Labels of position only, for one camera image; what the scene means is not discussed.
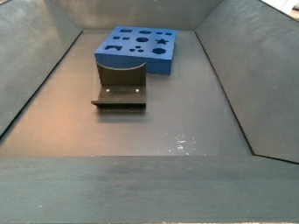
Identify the black cradle fixture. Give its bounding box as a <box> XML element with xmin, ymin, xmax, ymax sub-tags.
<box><xmin>91</xmin><ymin>64</ymin><xmax>147</xmax><ymax>108</ymax></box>

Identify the blue foam shape block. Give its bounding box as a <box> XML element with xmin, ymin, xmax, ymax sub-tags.
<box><xmin>95</xmin><ymin>26</ymin><xmax>176</xmax><ymax>75</ymax></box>

